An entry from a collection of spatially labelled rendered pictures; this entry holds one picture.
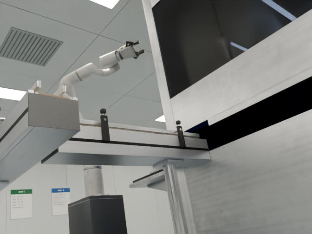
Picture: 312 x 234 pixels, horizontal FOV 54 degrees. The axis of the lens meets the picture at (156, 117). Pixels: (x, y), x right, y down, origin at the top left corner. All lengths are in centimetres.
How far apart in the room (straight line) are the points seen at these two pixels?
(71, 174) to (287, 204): 625
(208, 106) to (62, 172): 590
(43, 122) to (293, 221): 85
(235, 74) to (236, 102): 12
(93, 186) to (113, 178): 568
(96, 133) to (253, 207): 64
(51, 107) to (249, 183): 79
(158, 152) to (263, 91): 47
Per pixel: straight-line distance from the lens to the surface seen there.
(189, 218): 145
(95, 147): 99
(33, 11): 360
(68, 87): 233
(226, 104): 132
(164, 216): 840
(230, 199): 129
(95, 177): 200
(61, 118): 77
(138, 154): 107
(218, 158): 132
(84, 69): 231
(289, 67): 121
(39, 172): 687
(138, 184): 174
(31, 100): 76
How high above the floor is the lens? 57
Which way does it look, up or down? 21 degrees up
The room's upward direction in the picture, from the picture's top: 10 degrees counter-clockwise
